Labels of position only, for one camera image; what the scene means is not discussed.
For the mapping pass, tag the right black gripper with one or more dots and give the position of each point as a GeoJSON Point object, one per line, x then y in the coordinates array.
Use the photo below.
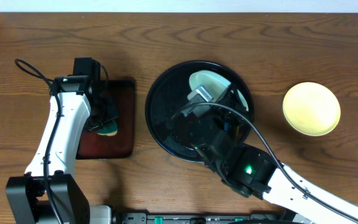
{"type": "Point", "coordinates": [230, 112]}

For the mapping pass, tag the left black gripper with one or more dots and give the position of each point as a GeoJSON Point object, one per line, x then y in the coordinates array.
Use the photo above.
{"type": "Point", "coordinates": [106, 112]}

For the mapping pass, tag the green yellow scrub sponge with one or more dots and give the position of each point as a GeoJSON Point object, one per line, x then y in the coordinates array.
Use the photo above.
{"type": "Point", "coordinates": [108, 129]}

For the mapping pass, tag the light blue plate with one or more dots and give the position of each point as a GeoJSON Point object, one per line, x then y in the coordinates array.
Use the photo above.
{"type": "Point", "coordinates": [215, 83]}

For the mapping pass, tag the yellow plate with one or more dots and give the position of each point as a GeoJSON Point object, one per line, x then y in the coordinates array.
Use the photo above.
{"type": "Point", "coordinates": [311, 109]}

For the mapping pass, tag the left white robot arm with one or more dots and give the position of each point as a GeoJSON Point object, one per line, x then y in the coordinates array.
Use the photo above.
{"type": "Point", "coordinates": [48, 192]}

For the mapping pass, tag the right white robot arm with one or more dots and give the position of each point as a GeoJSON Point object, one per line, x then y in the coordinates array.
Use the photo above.
{"type": "Point", "coordinates": [251, 171]}

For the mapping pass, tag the round black tray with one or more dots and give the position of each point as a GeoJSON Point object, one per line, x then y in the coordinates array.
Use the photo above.
{"type": "Point", "coordinates": [170, 90]}

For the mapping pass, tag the dark red square tray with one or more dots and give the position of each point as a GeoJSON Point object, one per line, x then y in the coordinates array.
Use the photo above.
{"type": "Point", "coordinates": [94, 146]}

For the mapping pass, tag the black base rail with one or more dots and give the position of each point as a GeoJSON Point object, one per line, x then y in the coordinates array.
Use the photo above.
{"type": "Point", "coordinates": [197, 218]}

